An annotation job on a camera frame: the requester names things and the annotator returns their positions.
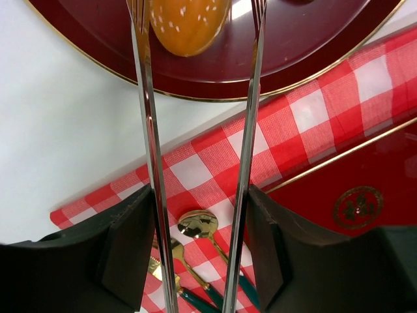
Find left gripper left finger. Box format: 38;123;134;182
1;186;155;312

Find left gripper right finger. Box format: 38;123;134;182
246;186;416;312

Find metal tongs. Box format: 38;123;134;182
126;1;266;312

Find rectangular red tray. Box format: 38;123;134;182
265;119;416;236

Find red white checkered cloth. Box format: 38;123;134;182
49;25;417;313

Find round red plate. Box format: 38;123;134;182
32;1;401;101

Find round sesame bun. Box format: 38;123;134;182
150;0;231;57

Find gold fork green handle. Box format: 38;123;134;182
171;238;223;313

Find gold spoon green handle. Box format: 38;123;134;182
177;210;261;310

